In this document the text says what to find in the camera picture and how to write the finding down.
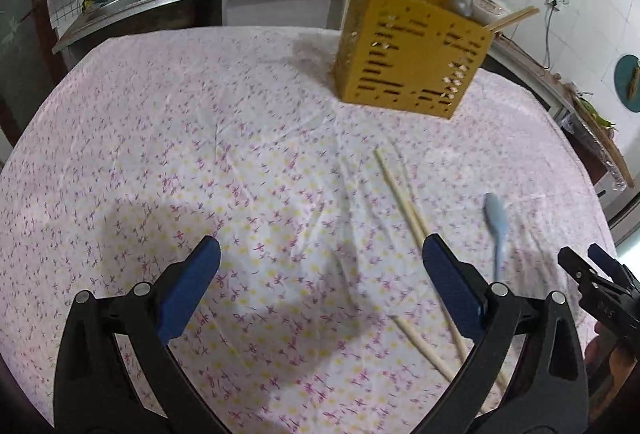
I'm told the person's right hand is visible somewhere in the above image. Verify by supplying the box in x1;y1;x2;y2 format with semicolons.
584;321;603;376

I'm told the white rice cooker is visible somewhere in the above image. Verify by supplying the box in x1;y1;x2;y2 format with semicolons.
470;0;511;26

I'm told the dark metal spoon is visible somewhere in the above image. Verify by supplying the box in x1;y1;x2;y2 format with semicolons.
444;0;472;19

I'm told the floral pink tablecloth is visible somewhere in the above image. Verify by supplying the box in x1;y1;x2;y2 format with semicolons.
1;27;614;433

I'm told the yellow perforated utensil holder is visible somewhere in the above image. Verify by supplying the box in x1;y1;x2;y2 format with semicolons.
333;0;494;120

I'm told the chopstick lower on table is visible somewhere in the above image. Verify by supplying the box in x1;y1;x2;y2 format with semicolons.
390;311;469;383

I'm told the wooden chopstick on table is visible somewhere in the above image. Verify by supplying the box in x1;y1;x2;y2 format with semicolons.
374;149;428;251
406;200;509;395

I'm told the steel kitchen sink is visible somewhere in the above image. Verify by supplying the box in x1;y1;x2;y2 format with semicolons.
52;0;183;54

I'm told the long wooden chopstick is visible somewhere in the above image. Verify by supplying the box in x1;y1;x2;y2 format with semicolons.
485;6;540;33

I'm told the light blue plastic spoon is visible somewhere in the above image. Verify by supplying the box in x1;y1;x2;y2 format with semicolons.
484;193;509;282

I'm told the green round cutting board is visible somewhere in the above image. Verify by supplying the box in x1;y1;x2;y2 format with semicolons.
614;54;639;101

